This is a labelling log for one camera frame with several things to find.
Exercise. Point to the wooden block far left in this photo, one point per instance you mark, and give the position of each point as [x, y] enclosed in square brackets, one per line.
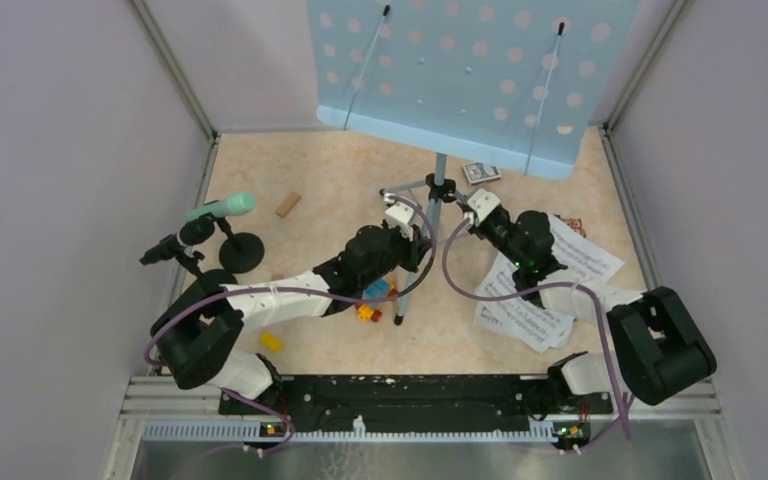
[288, 204]

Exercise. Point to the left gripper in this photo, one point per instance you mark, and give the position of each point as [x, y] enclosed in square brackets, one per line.
[415, 249]

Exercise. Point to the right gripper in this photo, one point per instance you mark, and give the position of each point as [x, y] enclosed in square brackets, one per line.
[476, 230]

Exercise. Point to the playing card box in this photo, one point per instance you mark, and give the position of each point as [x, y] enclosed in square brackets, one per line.
[478, 173]

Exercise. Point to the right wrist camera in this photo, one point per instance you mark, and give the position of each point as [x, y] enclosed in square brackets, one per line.
[479, 205]

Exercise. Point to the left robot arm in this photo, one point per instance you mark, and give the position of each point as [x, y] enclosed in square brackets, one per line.
[196, 337]

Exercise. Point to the red owl toy block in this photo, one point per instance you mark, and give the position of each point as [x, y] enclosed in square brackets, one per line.
[575, 224]

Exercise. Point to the mint green microphone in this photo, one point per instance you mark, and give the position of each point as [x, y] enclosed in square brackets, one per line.
[240, 252]

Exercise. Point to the sheet music page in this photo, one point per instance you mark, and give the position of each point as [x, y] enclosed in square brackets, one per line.
[580, 254]
[538, 328]

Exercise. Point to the black microphone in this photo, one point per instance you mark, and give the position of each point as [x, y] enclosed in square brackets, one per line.
[178, 247]

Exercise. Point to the blue music stand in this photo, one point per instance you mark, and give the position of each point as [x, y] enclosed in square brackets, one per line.
[510, 84]

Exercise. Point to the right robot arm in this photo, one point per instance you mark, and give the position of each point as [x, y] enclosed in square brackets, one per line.
[654, 348]

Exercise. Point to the toy block car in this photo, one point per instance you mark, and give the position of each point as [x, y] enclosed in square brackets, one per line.
[370, 310]

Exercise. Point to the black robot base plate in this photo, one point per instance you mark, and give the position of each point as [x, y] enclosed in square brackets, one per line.
[434, 406]

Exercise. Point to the yellow toy brick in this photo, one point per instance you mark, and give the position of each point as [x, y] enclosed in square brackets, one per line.
[271, 342]

